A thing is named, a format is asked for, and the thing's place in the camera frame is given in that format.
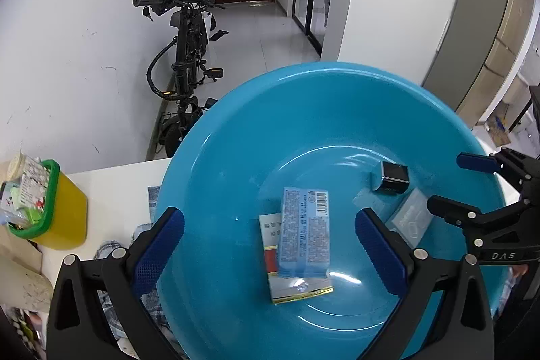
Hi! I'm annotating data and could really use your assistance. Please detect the black small box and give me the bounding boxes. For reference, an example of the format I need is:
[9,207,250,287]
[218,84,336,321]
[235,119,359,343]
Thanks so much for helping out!
[371,161,410,195]

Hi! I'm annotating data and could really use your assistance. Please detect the blue wet wipes pack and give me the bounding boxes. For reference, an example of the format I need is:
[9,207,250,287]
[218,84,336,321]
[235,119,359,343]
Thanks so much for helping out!
[277,187,330,279]

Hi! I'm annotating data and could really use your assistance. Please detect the red silver cigarette pack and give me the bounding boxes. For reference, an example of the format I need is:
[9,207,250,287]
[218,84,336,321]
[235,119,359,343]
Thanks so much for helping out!
[259,213,333,304]

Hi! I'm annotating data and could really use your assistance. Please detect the blue plaid cloth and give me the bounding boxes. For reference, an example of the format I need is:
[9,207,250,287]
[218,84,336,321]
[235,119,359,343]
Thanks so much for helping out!
[92,208,187,359]

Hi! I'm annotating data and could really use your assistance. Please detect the yellow green bin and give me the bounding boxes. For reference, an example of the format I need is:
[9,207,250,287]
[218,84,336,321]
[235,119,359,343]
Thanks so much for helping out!
[8,159,88,250]

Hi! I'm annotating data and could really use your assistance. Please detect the grey cabinet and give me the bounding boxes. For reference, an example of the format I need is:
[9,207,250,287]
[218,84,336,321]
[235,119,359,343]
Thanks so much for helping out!
[423,0,535,127]

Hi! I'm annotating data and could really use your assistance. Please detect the blue plastic basin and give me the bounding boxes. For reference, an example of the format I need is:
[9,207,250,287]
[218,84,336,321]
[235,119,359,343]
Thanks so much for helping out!
[156,62,504,359]

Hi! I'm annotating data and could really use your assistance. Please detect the black electric bicycle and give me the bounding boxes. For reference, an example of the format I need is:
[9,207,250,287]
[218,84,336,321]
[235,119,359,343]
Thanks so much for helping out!
[133,0,226,157]

